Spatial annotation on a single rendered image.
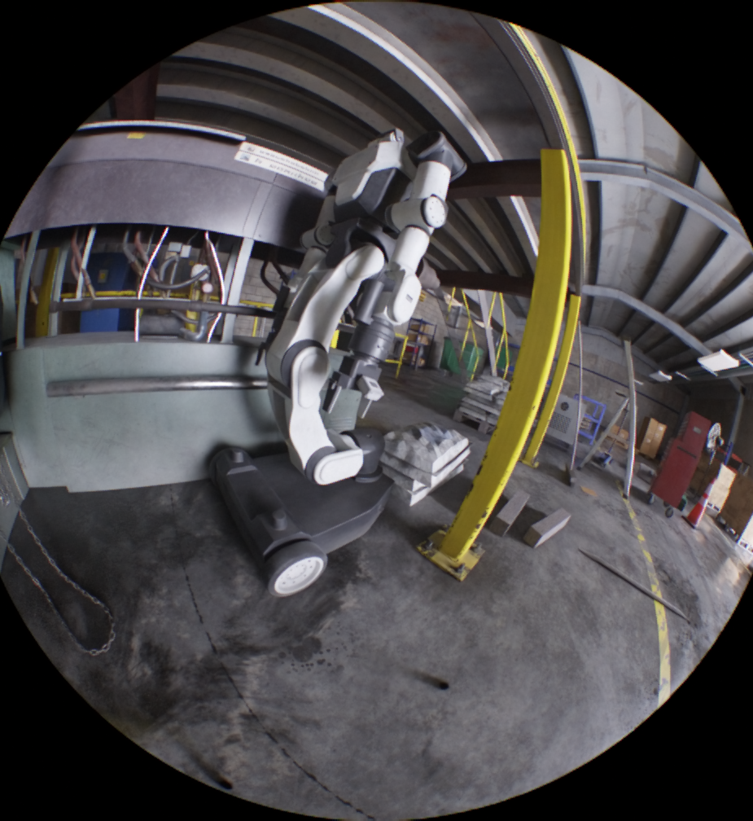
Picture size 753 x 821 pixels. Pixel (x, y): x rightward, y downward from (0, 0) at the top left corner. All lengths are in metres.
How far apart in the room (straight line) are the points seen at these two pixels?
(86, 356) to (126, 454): 0.41
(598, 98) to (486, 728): 5.99
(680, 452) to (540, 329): 3.15
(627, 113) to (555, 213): 4.89
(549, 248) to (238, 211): 1.10
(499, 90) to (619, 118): 4.37
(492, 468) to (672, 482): 3.17
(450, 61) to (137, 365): 1.73
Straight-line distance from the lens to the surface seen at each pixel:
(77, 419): 1.16
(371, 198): 0.75
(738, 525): 6.87
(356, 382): 0.50
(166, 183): 1.16
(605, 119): 5.69
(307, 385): 0.61
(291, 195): 1.21
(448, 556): 1.03
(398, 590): 0.88
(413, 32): 1.40
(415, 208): 0.61
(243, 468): 0.92
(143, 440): 1.11
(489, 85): 1.48
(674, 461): 3.70
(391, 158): 0.81
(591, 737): 1.12
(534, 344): 0.77
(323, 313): 0.66
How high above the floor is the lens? 0.72
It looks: 17 degrees down
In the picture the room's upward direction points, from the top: 14 degrees clockwise
